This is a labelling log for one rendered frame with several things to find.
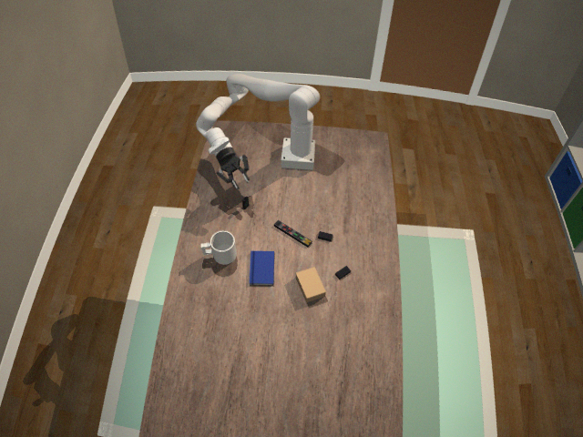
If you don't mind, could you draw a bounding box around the blue notebook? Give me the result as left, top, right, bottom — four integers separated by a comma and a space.
249, 250, 274, 285

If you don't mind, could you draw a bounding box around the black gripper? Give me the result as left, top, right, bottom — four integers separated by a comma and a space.
216, 147, 250, 189

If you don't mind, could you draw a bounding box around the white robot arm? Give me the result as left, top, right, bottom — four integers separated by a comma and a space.
196, 74, 320, 157

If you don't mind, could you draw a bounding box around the grey mug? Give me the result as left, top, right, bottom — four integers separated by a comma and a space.
201, 231, 237, 265

